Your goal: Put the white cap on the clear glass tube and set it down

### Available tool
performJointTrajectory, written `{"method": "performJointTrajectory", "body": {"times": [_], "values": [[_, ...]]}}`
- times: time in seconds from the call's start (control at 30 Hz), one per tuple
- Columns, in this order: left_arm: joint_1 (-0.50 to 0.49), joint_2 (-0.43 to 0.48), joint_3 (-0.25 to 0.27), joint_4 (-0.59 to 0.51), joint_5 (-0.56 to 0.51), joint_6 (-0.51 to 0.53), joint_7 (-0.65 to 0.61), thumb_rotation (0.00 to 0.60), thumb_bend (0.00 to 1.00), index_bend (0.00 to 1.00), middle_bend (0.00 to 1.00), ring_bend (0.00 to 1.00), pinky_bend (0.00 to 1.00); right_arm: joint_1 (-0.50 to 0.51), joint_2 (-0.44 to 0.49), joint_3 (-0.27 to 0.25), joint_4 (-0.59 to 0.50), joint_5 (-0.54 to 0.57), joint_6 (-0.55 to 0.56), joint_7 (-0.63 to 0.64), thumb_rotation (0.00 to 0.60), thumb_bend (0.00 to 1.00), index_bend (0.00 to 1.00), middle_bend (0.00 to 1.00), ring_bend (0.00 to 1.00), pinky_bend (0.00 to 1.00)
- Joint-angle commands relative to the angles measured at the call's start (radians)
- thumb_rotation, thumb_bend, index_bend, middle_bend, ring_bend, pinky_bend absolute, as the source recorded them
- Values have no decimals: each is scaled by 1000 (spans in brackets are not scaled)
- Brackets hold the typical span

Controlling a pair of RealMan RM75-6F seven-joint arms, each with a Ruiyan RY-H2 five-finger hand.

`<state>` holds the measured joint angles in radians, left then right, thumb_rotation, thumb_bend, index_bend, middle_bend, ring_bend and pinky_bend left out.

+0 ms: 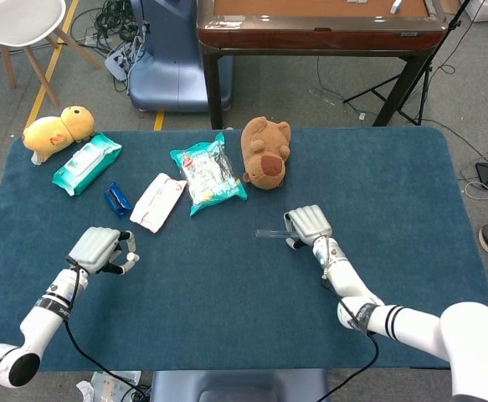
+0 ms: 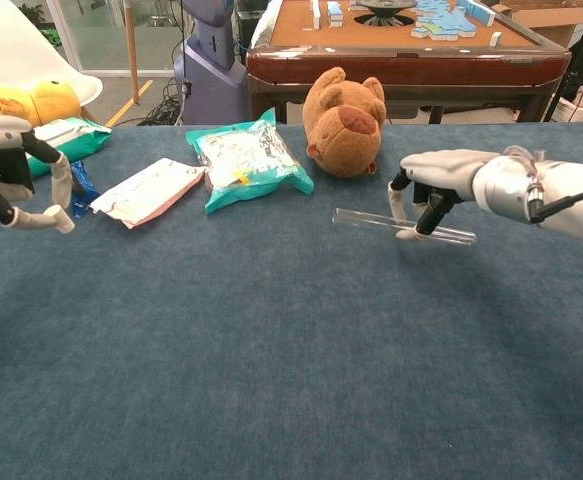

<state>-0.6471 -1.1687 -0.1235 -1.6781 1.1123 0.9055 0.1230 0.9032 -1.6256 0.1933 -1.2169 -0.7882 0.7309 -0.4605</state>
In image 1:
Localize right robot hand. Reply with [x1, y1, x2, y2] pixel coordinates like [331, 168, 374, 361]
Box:
[283, 204, 334, 251]

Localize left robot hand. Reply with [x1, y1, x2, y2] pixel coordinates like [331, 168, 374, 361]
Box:
[67, 227, 141, 276]

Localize clear plastic tube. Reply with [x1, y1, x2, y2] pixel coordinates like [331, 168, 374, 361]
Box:
[254, 228, 295, 240]

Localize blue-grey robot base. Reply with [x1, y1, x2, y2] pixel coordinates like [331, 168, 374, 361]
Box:
[150, 368, 331, 402]

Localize blue snack wrapper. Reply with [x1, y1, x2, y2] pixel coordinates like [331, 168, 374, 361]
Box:
[103, 181, 133, 217]

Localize white pink paper pouch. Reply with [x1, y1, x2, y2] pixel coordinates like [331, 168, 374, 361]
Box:
[129, 173, 188, 234]

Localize brown capybara plush toy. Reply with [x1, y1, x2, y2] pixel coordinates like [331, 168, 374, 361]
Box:
[241, 116, 292, 191]

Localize green wet wipes pack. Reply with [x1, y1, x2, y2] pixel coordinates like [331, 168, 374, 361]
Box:
[52, 133, 123, 197]

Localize teal snack bag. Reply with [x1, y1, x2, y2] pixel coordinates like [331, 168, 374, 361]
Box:
[169, 131, 249, 218]

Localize yellow plush toy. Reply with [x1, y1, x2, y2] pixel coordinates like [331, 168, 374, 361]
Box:
[22, 106, 96, 165]

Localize blue table cloth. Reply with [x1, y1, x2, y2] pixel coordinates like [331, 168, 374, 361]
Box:
[0, 127, 488, 372]

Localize black tripod stand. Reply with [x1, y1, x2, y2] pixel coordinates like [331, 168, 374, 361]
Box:
[342, 0, 485, 126]

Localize grey power strip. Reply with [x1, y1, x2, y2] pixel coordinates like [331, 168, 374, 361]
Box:
[104, 44, 144, 83]

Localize brown mahjong table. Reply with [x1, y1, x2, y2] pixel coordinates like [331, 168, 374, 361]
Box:
[196, 0, 449, 130]

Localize white plastic chair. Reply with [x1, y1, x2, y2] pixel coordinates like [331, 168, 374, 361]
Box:
[0, 0, 103, 109]

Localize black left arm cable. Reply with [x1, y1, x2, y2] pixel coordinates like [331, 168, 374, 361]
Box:
[63, 261, 149, 402]

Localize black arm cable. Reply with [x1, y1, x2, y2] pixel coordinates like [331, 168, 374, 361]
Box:
[314, 288, 381, 402]
[63, 261, 149, 402]

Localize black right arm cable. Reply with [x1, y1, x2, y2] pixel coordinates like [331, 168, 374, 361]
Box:
[314, 288, 381, 402]

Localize white charging cable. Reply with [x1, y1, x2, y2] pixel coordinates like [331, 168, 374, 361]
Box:
[464, 179, 488, 202]

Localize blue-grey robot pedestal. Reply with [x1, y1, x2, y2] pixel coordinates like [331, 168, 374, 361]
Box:
[128, 0, 234, 113]

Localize tangled black floor cables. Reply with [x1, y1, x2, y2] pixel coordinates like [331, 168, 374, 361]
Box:
[70, 0, 152, 93]

